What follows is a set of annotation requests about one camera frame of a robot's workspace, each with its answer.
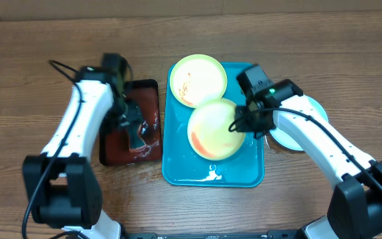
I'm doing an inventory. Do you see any green hourglass sponge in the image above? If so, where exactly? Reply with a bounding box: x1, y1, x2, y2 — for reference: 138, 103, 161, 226
125, 101, 146, 151

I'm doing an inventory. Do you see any yellow-green plate top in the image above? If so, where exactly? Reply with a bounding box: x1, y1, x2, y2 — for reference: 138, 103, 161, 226
168, 54, 227, 108

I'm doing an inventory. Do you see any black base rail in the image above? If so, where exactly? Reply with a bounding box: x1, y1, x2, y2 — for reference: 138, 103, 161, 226
121, 229, 307, 239

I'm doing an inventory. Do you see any black tray with red water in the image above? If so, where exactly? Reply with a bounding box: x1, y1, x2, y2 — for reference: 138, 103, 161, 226
99, 79, 162, 166

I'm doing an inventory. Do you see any light blue plate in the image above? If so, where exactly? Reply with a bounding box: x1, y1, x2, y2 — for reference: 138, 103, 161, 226
269, 97, 329, 152

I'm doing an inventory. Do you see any yellow-green plate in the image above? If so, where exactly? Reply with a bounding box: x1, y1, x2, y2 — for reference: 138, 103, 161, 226
168, 54, 227, 108
187, 98, 245, 161

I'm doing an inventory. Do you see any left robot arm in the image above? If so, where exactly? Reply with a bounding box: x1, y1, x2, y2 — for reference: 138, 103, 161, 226
21, 64, 146, 238

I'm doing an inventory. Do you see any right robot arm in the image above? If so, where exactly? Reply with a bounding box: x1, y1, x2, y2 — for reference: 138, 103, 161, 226
229, 79, 382, 238

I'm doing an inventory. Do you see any teal plastic tray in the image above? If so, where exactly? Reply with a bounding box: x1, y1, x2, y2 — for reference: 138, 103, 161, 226
162, 62, 265, 188

